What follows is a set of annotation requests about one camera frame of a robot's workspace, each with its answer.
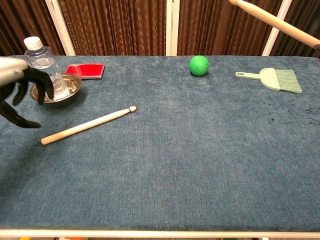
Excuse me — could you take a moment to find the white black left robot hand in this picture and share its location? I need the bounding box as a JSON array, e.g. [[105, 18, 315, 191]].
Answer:
[[0, 56, 55, 129]]

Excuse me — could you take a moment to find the wooden drumstick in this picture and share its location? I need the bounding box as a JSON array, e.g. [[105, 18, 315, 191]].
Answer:
[[228, 0, 320, 47], [40, 105, 137, 146]]

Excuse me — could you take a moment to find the clear plastic water bottle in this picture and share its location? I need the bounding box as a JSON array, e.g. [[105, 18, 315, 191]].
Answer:
[[23, 36, 71, 102]]

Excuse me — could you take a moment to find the brown pleated partition panel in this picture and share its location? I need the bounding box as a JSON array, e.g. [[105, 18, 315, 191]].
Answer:
[[172, 0, 293, 57], [44, 0, 173, 57], [0, 0, 76, 57], [261, 0, 320, 60]]

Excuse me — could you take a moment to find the mint green hand brush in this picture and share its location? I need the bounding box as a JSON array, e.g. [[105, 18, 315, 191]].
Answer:
[[234, 68, 303, 95]]

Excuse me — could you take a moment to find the stainless steel bowl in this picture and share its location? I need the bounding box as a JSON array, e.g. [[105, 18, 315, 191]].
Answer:
[[29, 73, 83, 109]]

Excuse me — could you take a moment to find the red card in clear case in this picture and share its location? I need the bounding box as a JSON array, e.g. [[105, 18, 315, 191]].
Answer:
[[66, 63, 106, 80]]

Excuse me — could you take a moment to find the green ball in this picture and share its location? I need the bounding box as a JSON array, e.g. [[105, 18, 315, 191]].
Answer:
[[189, 54, 210, 76]]

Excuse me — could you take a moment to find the blue table cloth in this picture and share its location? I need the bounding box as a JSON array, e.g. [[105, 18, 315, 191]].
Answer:
[[0, 55, 320, 232]]

